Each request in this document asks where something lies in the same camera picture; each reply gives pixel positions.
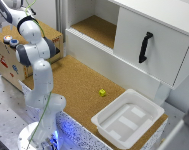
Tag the yellow block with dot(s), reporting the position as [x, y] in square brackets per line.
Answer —
[102, 92]

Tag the blue button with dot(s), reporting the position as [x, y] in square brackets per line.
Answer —
[14, 42]

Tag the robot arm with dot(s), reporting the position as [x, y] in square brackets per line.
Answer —
[41, 83]

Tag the red button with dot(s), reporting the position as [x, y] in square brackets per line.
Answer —
[7, 39]

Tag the white plastic box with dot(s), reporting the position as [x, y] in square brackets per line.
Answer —
[127, 120]

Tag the white cabinet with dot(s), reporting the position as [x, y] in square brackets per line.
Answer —
[94, 56]

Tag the white sliding door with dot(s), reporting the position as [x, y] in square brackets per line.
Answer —
[167, 53]

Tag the wooden drawer box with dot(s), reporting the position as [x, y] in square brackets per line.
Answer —
[4, 66]

